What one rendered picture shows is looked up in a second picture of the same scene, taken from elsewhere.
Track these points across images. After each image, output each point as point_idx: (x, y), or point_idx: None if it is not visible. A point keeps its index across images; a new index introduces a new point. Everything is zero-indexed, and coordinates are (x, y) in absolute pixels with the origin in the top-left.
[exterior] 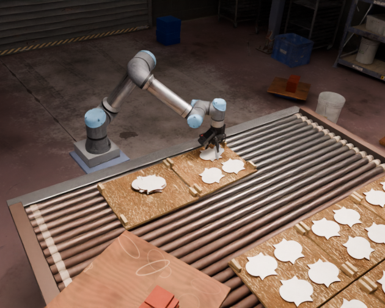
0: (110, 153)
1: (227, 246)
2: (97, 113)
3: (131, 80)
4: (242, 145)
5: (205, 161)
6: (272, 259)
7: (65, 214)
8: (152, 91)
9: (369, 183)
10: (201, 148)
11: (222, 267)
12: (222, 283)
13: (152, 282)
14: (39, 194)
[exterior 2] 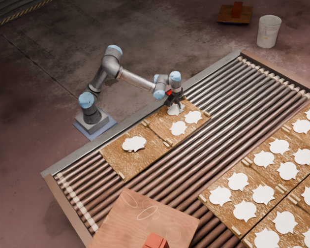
0: (103, 121)
1: (195, 184)
2: (86, 96)
3: None
4: (199, 96)
5: (172, 116)
6: (227, 190)
7: (81, 176)
8: (123, 79)
9: (296, 113)
10: None
11: (193, 200)
12: None
13: (148, 223)
14: (60, 164)
